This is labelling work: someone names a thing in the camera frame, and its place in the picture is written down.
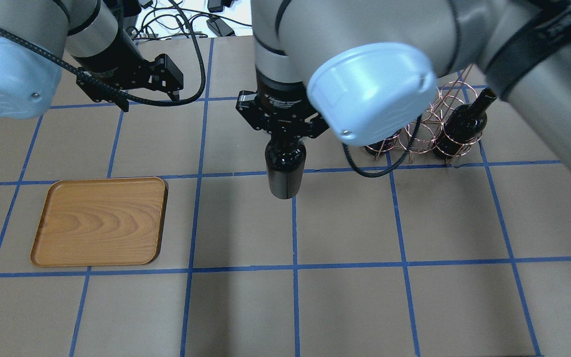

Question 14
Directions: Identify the black power adapter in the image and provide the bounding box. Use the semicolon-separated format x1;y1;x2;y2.
206;17;236;38

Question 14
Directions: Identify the wooden tray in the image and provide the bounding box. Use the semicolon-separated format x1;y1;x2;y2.
30;177;168;267

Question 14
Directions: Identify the dark wine bottle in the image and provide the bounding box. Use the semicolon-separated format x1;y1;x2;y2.
432;88;498;160
264;137;307;200
363;129;401;157

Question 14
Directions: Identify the copper wire bottle basket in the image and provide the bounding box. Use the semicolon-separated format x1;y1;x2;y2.
360;65;480;164

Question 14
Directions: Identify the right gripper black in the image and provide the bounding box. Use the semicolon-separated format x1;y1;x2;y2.
236;70;329;141

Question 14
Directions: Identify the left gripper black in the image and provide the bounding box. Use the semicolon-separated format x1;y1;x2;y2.
75;47;184;113

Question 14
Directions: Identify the tangle of black cables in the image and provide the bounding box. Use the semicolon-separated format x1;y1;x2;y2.
127;0;254;43

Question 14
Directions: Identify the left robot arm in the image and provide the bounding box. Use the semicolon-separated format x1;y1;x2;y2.
0;0;183;119

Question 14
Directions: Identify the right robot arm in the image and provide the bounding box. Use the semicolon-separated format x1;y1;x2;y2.
236;0;571;170

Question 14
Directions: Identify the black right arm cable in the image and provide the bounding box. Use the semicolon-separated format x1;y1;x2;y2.
341;117;422;179

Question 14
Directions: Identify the black braided left cable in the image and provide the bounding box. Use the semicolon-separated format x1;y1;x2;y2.
0;0;207;108

